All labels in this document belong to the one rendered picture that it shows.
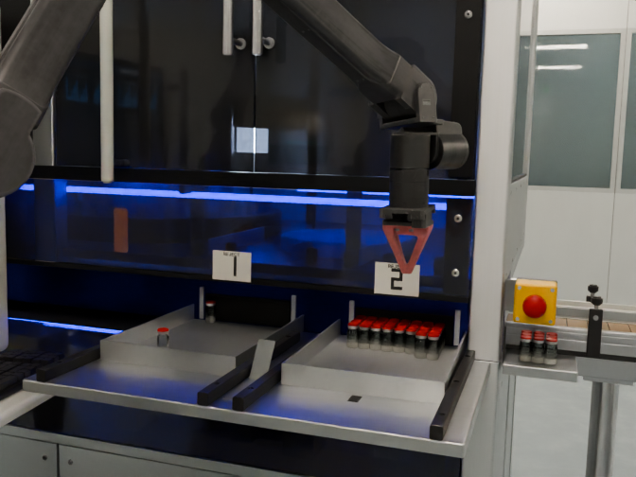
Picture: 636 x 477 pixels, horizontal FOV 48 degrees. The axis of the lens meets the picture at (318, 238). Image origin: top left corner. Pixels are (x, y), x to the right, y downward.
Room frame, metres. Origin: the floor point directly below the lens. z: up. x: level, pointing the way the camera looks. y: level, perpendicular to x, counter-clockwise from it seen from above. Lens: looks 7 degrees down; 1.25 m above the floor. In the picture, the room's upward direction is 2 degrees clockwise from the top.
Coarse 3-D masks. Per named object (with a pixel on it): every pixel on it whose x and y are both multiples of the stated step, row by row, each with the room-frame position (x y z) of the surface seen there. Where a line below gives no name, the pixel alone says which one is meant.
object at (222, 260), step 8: (216, 256) 1.44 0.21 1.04; (224, 256) 1.43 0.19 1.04; (232, 256) 1.43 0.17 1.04; (240, 256) 1.42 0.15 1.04; (248, 256) 1.42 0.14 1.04; (216, 264) 1.44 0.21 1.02; (224, 264) 1.43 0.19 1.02; (232, 264) 1.43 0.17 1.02; (240, 264) 1.42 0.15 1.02; (248, 264) 1.42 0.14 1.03; (216, 272) 1.44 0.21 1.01; (224, 272) 1.43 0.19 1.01; (232, 272) 1.43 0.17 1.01; (240, 272) 1.42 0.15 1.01; (248, 272) 1.42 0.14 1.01; (232, 280) 1.43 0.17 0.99; (240, 280) 1.42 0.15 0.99; (248, 280) 1.42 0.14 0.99
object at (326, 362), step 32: (320, 352) 1.30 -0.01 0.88; (352, 352) 1.31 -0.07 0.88; (384, 352) 1.31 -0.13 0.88; (448, 352) 1.32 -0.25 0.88; (288, 384) 1.11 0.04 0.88; (320, 384) 1.09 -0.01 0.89; (352, 384) 1.08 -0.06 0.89; (384, 384) 1.06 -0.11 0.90; (416, 384) 1.05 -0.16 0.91; (448, 384) 1.08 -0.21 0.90
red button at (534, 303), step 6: (534, 294) 1.23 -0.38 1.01; (528, 300) 1.22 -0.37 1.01; (534, 300) 1.22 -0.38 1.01; (540, 300) 1.21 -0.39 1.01; (522, 306) 1.23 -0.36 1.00; (528, 306) 1.22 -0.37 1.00; (534, 306) 1.21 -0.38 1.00; (540, 306) 1.21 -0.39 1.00; (546, 306) 1.22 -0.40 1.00; (528, 312) 1.22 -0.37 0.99; (534, 312) 1.21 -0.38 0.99; (540, 312) 1.21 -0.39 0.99
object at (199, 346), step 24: (192, 312) 1.54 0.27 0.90; (120, 336) 1.28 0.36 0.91; (144, 336) 1.35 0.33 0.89; (192, 336) 1.39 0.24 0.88; (216, 336) 1.40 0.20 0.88; (240, 336) 1.40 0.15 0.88; (264, 336) 1.41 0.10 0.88; (120, 360) 1.21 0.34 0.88; (144, 360) 1.20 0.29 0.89; (168, 360) 1.18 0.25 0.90; (192, 360) 1.17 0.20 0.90; (216, 360) 1.15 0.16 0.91; (240, 360) 1.16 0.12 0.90
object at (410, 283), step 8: (376, 264) 1.34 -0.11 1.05; (384, 264) 1.33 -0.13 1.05; (392, 264) 1.33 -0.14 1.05; (376, 272) 1.34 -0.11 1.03; (384, 272) 1.33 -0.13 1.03; (392, 272) 1.33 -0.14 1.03; (416, 272) 1.31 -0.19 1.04; (376, 280) 1.34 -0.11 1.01; (384, 280) 1.33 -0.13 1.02; (408, 280) 1.32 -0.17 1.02; (416, 280) 1.31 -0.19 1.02; (376, 288) 1.34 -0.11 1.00; (384, 288) 1.33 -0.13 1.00; (408, 288) 1.32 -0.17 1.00; (416, 288) 1.31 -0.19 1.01; (416, 296) 1.31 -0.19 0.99
